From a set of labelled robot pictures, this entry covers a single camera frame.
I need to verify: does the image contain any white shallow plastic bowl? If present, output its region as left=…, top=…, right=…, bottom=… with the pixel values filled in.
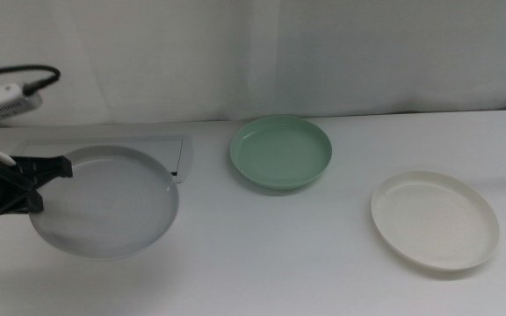
left=370, top=169, right=501, bottom=272

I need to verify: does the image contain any white cloth backdrop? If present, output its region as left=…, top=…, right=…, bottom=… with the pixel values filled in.
left=0, top=0, right=506, bottom=129

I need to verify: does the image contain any grey shallow plastic bowl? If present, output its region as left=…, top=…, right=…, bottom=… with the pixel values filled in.
left=28, top=144, right=180, bottom=261

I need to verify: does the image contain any green shallow plastic bowl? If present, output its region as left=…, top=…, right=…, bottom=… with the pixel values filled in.
left=229, top=114, right=333, bottom=191

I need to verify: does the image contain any silver table cable hatch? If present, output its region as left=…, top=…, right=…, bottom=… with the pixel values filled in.
left=11, top=134, right=195, bottom=184

